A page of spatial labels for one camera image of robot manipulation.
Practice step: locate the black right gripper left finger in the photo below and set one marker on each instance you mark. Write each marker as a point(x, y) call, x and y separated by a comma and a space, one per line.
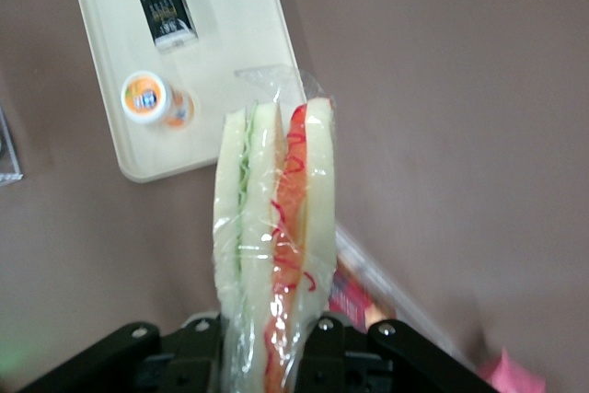
point(138, 356)

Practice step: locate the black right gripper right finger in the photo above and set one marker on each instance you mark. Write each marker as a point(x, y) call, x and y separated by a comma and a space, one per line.
point(396, 356)

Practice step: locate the plastic triangle sandwich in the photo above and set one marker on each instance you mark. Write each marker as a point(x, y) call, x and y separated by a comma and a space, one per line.
point(276, 227)

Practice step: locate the beige plastic serving tray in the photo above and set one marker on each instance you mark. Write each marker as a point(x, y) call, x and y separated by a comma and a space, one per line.
point(216, 43)

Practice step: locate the red tartan cookie box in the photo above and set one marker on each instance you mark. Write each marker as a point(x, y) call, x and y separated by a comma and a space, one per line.
point(368, 282)

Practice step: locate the pink cartoon snack pack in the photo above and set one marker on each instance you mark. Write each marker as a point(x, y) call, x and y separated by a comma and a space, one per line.
point(511, 374)

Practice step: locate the clear acrylic stepped stand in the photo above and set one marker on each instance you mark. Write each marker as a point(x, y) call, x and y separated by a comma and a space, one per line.
point(8, 149)

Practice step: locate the orange lid yogurt cup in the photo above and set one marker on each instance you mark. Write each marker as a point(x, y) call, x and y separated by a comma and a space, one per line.
point(152, 99)

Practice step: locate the small black gold-print box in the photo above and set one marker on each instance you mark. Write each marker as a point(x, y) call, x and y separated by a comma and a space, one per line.
point(168, 13)

